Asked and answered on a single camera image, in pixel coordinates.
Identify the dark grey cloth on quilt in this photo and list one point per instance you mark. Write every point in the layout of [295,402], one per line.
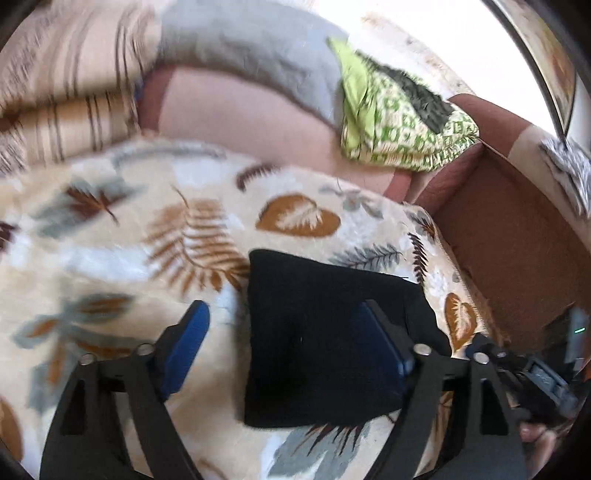
[432,109]

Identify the lower striped beige pillow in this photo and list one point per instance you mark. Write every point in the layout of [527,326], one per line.
[55,133]

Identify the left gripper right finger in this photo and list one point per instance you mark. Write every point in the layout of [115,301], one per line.
[455,421]

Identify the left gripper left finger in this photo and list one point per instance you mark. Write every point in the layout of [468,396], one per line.
[86,439]

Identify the framed wall picture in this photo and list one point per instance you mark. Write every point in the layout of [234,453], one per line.
[547,59]

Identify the person right hand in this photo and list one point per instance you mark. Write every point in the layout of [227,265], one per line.
[544,435]

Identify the grey quilted pillow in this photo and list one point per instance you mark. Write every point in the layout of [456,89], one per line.
[266,42]

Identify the black pants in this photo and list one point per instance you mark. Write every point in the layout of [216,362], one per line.
[319,339]

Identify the striped beige pillow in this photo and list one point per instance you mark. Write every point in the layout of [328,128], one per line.
[55,133]
[68,49]

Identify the green patterned folded quilt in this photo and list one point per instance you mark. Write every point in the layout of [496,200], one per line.
[380,126]

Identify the upper striped beige pillow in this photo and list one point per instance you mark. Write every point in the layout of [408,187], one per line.
[68,49]

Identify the leaf pattern plush blanket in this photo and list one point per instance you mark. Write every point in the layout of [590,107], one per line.
[103,253]

